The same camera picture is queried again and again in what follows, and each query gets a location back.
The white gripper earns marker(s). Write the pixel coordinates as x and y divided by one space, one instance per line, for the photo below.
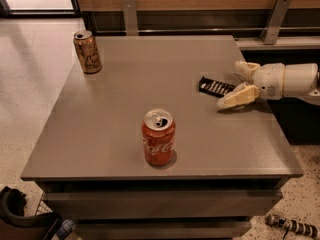
269 80

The black rxbar chocolate bar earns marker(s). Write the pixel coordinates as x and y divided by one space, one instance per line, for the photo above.
214 88

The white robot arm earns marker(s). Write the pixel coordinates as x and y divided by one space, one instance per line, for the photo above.
301 81

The black curved robot base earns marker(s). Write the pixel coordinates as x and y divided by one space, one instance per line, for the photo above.
15 225

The red coca-cola can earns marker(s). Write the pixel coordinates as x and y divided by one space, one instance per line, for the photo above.
158 133

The gold orange soda can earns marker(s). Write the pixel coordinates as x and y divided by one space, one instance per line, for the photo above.
87 51

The grey cabinet upper drawer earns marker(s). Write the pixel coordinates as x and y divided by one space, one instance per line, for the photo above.
163 204

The grey cabinet drawer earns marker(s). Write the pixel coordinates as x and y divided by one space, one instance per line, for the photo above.
165 230
163 204

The grey cabinet lower drawer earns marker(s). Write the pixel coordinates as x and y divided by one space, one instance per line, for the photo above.
165 230

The blue cap object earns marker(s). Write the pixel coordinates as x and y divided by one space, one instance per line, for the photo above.
65 230

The right grey metal bracket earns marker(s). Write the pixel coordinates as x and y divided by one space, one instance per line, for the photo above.
270 32

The grey metal bracket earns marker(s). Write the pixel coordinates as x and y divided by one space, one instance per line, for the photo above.
130 17
270 32

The grey wall shelf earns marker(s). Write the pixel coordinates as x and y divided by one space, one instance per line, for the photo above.
282 43

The left grey metal bracket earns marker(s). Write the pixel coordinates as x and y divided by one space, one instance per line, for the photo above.
130 17

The black white striped handle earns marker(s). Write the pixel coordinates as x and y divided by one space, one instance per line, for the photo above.
290 225

